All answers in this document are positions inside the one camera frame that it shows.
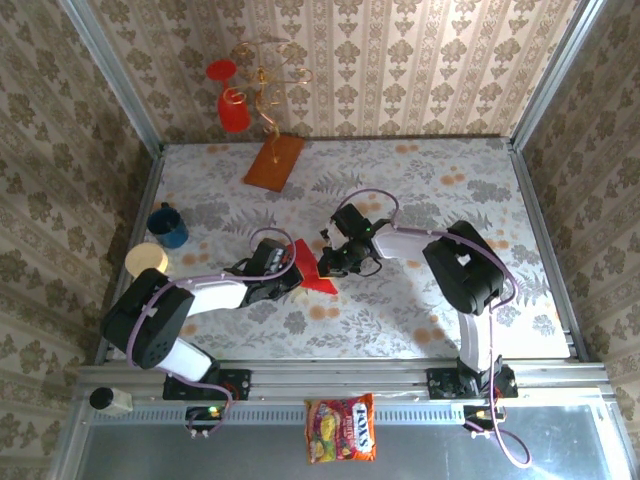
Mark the small black and beige camera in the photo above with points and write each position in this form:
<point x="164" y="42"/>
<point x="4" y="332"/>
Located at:
<point x="111" y="400"/>

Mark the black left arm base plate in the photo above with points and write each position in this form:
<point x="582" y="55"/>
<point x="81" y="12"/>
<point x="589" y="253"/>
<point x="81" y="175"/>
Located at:
<point x="240" y="385"/>

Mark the blue enamel mug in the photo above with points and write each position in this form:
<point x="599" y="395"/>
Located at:
<point x="172" y="235"/>

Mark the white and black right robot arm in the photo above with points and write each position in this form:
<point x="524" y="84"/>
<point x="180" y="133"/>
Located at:
<point x="400" y="245"/>

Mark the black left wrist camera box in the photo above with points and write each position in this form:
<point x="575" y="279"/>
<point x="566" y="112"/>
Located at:
<point x="270" y="256"/>

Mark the aluminium corner post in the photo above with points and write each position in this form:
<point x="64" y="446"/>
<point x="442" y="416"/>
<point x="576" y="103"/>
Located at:
<point x="115" y="75"/>
<point x="555" y="75"/>

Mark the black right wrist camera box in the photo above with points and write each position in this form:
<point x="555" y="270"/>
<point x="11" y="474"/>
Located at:
<point x="350" y="220"/>

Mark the grey metal panel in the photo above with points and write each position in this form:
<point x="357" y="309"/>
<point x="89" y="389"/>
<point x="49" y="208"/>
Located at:
<point x="200" y="455"/>

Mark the aluminium front frame rail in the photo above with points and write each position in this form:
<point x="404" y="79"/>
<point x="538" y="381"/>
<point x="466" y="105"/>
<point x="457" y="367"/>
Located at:
<point x="340" y="375"/>

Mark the small black connector box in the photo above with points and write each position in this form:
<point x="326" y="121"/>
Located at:
<point x="480" y="413"/>
<point x="202" y="413"/>

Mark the aluminium table side rail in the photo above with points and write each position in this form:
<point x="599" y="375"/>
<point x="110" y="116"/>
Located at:
<point x="532" y="200"/>
<point x="135" y="250"/>

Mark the yellow cup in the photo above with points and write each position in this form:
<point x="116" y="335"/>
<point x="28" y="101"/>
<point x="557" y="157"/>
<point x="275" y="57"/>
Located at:
<point x="146" y="257"/>

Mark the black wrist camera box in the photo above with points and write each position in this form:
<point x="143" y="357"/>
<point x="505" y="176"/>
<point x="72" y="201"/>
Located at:
<point x="350" y="220"/>
<point x="270" y="256"/>

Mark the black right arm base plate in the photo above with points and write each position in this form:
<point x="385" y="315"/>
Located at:
<point x="442" y="385"/>

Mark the red wine glass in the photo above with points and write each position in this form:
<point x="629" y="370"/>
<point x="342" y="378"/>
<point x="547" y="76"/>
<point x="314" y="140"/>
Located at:
<point x="234" y="117"/>

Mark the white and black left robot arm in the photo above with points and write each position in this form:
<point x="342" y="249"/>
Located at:
<point x="217" y="297"/>

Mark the red fruit candy bag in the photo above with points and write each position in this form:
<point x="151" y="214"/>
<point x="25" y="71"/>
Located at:
<point x="345" y="430"/>

